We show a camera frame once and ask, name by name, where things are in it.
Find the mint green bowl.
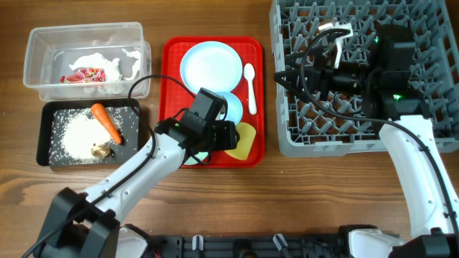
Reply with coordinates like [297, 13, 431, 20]
[184, 152, 208, 166]

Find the light blue bowl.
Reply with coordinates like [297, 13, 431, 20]
[217, 92, 243, 125]

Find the yellow plastic cup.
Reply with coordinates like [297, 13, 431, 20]
[225, 122, 256, 161]

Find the brown food scrap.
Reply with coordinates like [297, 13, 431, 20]
[90, 143, 111, 159]

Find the orange carrot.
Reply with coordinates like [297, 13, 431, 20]
[91, 103, 123, 145]

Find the white rice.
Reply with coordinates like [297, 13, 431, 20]
[48, 107, 139, 167]

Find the white tissue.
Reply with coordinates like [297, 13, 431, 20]
[68, 48, 141, 95]

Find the red patterned snack wrapper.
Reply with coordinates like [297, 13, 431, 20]
[60, 67, 106, 84]

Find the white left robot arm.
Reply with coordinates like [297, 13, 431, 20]
[24, 88, 237, 257]

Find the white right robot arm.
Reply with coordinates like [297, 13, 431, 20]
[274, 24, 458, 257]

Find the grey dishwasher rack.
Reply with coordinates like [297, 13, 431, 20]
[269, 1, 458, 158]

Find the black food waste tray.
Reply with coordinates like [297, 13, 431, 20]
[37, 99, 140, 167]

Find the clear plastic waste bin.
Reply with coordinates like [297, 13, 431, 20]
[23, 22, 152, 102]

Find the white plastic spoon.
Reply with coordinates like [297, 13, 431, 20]
[243, 63, 257, 115]

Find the red serving tray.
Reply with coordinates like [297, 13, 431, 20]
[158, 37, 265, 168]

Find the light blue round plate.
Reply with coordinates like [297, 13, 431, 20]
[179, 41, 242, 94]

